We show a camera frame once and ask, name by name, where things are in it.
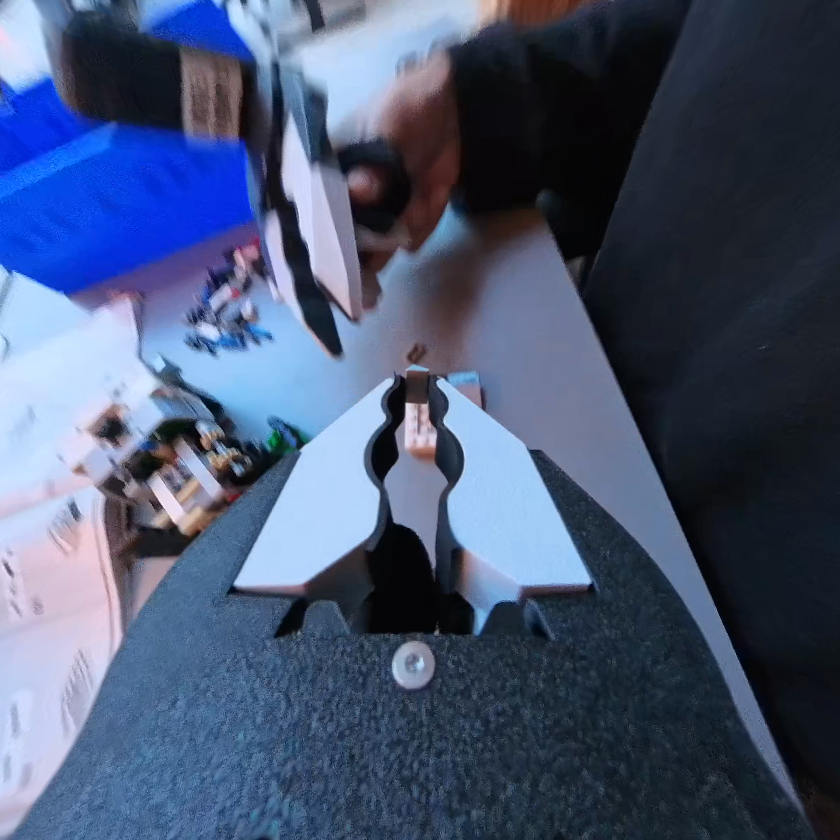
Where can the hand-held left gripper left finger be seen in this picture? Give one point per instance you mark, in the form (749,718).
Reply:
(321,512)

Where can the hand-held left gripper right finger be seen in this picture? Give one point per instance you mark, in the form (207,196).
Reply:
(512,518)

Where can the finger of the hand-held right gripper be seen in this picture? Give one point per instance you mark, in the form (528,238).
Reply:
(295,282)
(328,243)

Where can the pile of small lego pieces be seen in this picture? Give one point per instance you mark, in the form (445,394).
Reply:
(229,308)

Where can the white windshield lego assembly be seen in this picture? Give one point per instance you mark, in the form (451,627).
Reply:
(418,420)

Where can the partly built lego truck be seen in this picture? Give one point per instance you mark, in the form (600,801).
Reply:
(170,446)

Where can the person's right forearm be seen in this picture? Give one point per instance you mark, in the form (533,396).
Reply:
(558,98)

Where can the person's right hand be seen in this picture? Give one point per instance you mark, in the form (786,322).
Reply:
(426,131)

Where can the blue plastic bin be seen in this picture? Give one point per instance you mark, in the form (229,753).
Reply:
(118,203)

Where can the open instruction booklet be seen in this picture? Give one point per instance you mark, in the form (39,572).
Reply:
(46,577)

